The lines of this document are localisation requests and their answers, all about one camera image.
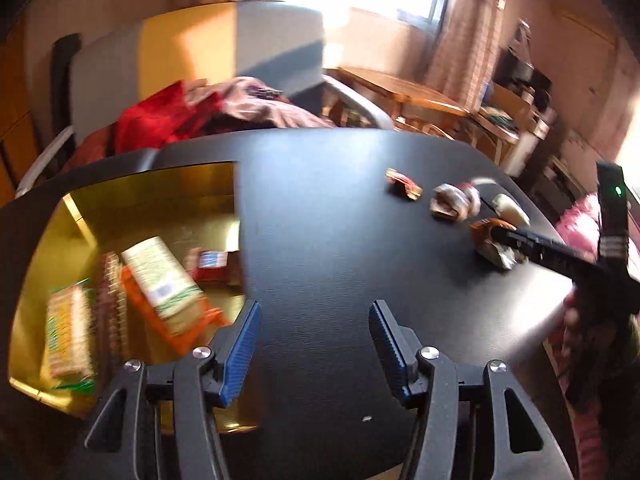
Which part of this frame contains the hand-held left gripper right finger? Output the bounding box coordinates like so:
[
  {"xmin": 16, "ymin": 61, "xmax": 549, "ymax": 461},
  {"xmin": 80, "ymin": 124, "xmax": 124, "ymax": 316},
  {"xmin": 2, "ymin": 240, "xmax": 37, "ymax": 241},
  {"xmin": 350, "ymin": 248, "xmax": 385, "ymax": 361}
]
[{"xmin": 369, "ymin": 300, "xmax": 547, "ymax": 480}]

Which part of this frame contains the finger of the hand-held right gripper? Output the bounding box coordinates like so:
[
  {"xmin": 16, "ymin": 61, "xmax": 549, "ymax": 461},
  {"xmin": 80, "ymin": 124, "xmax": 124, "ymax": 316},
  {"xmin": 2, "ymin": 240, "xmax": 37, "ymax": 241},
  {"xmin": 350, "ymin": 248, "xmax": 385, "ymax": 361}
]
[{"xmin": 492, "ymin": 226, "xmax": 602, "ymax": 282}]

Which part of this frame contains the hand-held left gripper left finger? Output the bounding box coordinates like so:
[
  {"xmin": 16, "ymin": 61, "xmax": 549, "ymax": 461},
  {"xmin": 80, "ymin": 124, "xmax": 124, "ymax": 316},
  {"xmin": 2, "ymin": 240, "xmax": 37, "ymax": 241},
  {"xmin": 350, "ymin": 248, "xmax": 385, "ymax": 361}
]
[{"xmin": 84, "ymin": 300, "xmax": 262, "ymax": 480}]

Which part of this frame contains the orange plastic rack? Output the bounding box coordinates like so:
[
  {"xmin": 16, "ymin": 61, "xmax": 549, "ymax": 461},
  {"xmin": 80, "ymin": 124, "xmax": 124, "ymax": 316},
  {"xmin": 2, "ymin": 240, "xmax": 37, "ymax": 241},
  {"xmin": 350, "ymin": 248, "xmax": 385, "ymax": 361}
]
[{"xmin": 120, "ymin": 265, "xmax": 226, "ymax": 356}]

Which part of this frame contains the orange bread packet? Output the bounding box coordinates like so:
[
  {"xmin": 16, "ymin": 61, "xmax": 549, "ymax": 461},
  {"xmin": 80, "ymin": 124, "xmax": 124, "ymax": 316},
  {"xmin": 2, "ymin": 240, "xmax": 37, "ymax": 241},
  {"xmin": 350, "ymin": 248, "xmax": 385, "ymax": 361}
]
[{"xmin": 470, "ymin": 217, "xmax": 528, "ymax": 271}]

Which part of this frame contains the small red white packet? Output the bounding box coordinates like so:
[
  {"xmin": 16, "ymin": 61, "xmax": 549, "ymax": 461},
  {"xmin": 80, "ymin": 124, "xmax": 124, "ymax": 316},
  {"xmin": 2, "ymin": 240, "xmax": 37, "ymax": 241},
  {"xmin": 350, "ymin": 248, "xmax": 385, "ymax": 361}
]
[{"xmin": 187, "ymin": 247, "xmax": 243, "ymax": 287}]

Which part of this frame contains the green yellow carton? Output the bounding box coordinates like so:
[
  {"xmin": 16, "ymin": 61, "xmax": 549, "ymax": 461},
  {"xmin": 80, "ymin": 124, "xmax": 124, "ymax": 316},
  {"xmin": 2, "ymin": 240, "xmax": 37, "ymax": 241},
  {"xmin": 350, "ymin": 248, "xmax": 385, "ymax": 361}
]
[{"xmin": 121, "ymin": 236, "xmax": 203, "ymax": 336}]

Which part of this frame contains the brown toothed strip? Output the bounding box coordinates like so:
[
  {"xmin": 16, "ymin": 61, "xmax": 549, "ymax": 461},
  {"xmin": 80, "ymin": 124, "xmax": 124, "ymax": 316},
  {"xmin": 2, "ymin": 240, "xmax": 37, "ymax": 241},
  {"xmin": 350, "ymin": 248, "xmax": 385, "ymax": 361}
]
[{"xmin": 97, "ymin": 255, "xmax": 128, "ymax": 361}]

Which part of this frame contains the gold tin box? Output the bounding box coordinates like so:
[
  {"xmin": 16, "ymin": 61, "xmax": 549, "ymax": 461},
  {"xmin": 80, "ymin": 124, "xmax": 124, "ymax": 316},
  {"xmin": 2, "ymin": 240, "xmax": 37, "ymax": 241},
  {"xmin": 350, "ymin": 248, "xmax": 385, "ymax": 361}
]
[{"xmin": 7, "ymin": 161, "xmax": 261, "ymax": 433}]

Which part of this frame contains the yellow cracker packet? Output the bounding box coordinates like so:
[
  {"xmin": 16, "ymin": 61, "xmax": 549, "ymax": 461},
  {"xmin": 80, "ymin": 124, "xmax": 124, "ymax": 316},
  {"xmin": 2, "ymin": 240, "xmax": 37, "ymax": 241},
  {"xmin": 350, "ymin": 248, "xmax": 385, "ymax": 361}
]
[{"xmin": 45, "ymin": 282, "xmax": 97, "ymax": 393}]

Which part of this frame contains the pink quilted garment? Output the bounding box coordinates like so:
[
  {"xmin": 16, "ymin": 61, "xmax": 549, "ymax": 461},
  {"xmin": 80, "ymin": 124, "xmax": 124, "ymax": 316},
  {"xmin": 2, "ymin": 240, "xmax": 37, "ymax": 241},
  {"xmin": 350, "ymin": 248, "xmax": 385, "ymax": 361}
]
[{"xmin": 552, "ymin": 192, "xmax": 640, "ymax": 480}]

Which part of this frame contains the white rolled sock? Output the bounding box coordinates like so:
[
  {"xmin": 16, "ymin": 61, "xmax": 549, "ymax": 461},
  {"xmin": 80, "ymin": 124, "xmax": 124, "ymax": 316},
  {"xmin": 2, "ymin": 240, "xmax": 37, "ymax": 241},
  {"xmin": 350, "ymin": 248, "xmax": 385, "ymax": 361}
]
[{"xmin": 492, "ymin": 192, "xmax": 531, "ymax": 228}]

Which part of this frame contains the clear wrapped snack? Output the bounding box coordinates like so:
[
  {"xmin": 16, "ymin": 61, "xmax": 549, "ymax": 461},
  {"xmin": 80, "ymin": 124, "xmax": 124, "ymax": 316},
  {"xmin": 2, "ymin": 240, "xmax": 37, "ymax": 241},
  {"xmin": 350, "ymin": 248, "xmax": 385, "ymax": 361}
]
[{"xmin": 430, "ymin": 182, "xmax": 483, "ymax": 223}]

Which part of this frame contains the wooden side table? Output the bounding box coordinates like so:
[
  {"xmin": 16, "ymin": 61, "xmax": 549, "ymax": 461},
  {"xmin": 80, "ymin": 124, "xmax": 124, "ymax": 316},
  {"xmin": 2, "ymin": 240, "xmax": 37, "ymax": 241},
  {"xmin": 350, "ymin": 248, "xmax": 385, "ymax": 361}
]
[{"xmin": 337, "ymin": 66, "xmax": 468, "ymax": 133}]

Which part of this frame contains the floral curtain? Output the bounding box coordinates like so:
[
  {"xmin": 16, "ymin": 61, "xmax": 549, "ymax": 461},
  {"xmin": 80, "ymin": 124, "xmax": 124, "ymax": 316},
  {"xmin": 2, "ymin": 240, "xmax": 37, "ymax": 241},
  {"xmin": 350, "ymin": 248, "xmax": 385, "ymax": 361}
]
[{"xmin": 425, "ymin": 0, "xmax": 506, "ymax": 111}]

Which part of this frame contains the pink blanket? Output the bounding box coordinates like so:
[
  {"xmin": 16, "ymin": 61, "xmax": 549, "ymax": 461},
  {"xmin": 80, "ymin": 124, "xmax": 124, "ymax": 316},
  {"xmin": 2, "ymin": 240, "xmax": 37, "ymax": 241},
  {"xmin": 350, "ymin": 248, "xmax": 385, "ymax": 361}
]
[{"xmin": 190, "ymin": 76, "xmax": 331, "ymax": 136}]

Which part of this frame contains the red garment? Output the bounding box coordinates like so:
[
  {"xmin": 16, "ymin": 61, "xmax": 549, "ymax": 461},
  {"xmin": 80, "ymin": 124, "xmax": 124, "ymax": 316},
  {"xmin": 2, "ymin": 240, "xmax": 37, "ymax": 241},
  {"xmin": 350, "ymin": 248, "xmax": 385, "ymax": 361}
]
[{"xmin": 115, "ymin": 82, "xmax": 221, "ymax": 153}]

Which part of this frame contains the grey yellow armchair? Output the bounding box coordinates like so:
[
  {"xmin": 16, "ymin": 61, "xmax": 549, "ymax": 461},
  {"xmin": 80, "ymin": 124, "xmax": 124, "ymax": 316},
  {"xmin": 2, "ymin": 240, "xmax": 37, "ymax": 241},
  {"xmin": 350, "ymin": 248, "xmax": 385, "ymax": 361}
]
[{"xmin": 15, "ymin": 0, "xmax": 396, "ymax": 196}]

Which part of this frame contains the black panel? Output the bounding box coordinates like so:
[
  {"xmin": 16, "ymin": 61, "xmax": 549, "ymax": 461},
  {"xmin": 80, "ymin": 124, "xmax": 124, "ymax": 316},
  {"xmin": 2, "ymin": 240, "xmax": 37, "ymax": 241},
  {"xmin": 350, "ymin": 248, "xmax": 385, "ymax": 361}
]
[{"xmin": 50, "ymin": 34, "xmax": 83, "ymax": 161}]

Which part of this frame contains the wooden cabinet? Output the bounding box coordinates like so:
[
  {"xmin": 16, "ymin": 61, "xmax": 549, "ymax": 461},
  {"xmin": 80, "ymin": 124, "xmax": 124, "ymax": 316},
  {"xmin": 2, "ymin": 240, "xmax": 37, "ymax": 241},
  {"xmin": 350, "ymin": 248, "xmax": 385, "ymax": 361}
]
[{"xmin": 0, "ymin": 25, "xmax": 46, "ymax": 206}]

